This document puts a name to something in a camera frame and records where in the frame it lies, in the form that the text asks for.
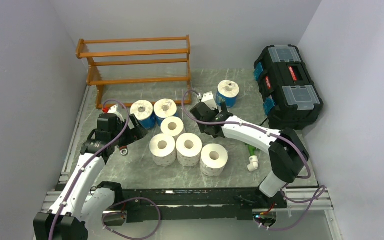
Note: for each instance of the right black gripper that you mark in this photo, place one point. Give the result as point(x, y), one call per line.
point(223, 107)

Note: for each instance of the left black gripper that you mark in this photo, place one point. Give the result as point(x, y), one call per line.
point(135, 134)

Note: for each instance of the white roll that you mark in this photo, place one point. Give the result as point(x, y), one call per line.
point(213, 159)
point(188, 149)
point(173, 126)
point(163, 149)

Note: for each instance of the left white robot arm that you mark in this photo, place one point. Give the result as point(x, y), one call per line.
point(71, 215)

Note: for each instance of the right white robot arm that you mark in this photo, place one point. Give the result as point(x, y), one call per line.
point(287, 153)

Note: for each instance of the orange wooden two-tier shelf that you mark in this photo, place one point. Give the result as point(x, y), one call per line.
point(128, 61)

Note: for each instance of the blue wrapped roll far right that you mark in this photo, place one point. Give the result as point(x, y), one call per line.
point(227, 92)

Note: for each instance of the blue wrapped roll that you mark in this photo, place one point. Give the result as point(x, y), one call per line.
point(144, 112)
point(165, 108)
point(227, 92)

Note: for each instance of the blue wrapped roll left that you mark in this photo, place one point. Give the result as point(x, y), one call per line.
point(144, 112)

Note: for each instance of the blue wrapped roll middle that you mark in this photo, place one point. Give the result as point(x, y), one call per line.
point(165, 108)

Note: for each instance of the green and white pipe fitting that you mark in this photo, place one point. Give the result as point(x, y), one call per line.
point(253, 159)

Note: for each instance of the black plastic toolbox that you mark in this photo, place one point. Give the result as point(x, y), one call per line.
point(290, 98)

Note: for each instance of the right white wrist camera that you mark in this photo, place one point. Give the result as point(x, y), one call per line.
point(208, 99)

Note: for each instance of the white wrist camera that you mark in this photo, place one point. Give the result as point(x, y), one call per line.
point(208, 99)
point(115, 109)

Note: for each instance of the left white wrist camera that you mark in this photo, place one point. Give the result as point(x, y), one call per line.
point(115, 109)

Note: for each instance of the red handled tool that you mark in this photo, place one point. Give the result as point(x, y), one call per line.
point(124, 150)

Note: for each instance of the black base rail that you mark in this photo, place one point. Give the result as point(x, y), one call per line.
point(240, 203)

